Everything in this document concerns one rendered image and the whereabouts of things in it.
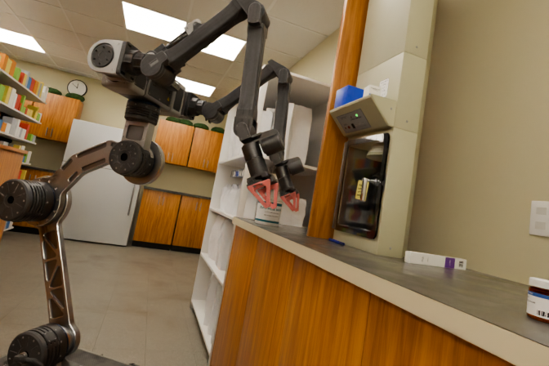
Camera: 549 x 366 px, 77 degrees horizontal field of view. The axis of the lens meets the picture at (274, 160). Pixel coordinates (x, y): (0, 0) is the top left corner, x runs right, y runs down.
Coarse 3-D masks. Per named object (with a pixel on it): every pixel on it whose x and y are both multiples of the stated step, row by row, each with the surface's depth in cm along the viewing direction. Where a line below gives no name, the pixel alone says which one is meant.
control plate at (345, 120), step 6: (342, 114) 149; (348, 114) 145; (354, 114) 142; (360, 114) 138; (342, 120) 151; (348, 120) 147; (354, 120) 144; (360, 120) 140; (366, 120) 137; (342, 126) 154; (360, 126) 142; (366, 126) 139; (348, 132) 153
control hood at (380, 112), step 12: (372, 96) 127; (336, 108) 151; (348, 108) 142; (360, 108) 136; (372, 108) 130; (384, 108) 128; (336, 120) 155; (372, 120) 134; (384, 120) 128; (360, 132) 146
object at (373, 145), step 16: (352, 144) 152; (368, 144) 140; (384, 144) 130; (352, 160) 149; (368, 160) 137; (384, 160) 128; (352, 176) 146; (368, 176) 135; (384, 176) 127; (352, 192) 144; (368, 192) 133; (352, 208) 141; (368, 208) 131; (336, 224) 151; (352, 224) 139; (368, 224) 129
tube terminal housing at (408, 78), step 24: (384, 72) 142; (408, 72) 133; (408, 96) 132; (408, 120) 131; (408, 144) 131; (408, 168) 130; (384, 192) 126; (408, 192) 129; (384, 216) 125; (408, 216) 136; (360, 240) 134; (384, 240) 124
